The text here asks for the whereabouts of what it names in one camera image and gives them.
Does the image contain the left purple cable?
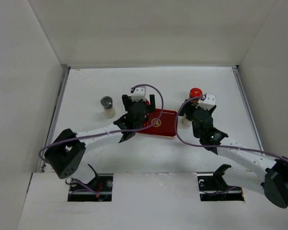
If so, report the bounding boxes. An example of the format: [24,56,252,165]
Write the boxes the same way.
[38,83,164,166]

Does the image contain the black cap white bottle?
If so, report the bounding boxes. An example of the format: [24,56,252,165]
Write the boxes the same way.
[181,117,192,127]

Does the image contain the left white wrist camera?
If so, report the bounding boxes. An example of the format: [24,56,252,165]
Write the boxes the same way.
[131,86,146,102]

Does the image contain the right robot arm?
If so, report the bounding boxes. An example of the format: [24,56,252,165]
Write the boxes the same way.
[178,101,288,208]

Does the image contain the red tray with gold emblem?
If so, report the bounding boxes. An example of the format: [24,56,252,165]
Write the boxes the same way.
[137,109,177,138]

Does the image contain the clear lid white shaker bottle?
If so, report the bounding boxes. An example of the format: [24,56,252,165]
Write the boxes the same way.
[100,96,116,118]

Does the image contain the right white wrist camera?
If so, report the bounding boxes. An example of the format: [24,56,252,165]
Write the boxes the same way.
[198,93,216,110]

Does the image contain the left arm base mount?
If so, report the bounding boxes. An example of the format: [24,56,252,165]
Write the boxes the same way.
[65,164,113,202]

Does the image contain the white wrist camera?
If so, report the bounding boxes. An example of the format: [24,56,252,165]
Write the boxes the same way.
[198,93,216,110]
[131,86,146,102]

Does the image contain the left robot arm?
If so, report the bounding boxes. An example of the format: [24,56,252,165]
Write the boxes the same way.
[44,94,156,191]

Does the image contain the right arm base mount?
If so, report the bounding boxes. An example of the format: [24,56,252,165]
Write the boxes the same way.
[197,164,244,202]

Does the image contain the purple cable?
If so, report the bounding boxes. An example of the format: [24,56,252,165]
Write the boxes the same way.
[175,95,288,167]
[38,83,164,166]

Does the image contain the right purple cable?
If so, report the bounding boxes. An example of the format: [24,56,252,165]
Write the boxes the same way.
[175,95,288,167]

